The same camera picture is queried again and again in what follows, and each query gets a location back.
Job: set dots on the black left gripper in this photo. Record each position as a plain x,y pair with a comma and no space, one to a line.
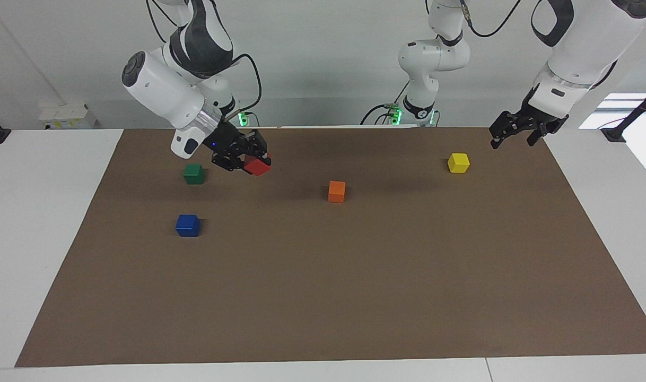
543,116

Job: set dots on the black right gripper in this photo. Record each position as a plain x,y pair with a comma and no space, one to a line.
226,140

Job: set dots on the red wooden block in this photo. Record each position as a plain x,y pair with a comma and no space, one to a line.
258,167

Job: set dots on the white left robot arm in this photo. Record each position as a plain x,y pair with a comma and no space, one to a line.
583,42

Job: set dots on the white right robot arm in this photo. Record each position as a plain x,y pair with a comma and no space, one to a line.
164,87

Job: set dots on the green wooden block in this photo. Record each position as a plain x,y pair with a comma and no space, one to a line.
194,174

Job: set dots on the yellow wooden block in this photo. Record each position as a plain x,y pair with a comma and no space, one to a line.
459,163

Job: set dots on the blue wooden block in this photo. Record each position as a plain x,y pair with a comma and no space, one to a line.
188,226

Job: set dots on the orange wooden block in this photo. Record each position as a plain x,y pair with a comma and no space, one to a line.
337,191

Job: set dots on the black stand with slanted rod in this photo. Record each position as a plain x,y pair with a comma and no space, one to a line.
628,119

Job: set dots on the brown table mat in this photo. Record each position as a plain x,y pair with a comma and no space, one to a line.
323,286

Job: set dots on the white box with yellow label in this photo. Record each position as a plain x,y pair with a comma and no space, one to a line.
68,115

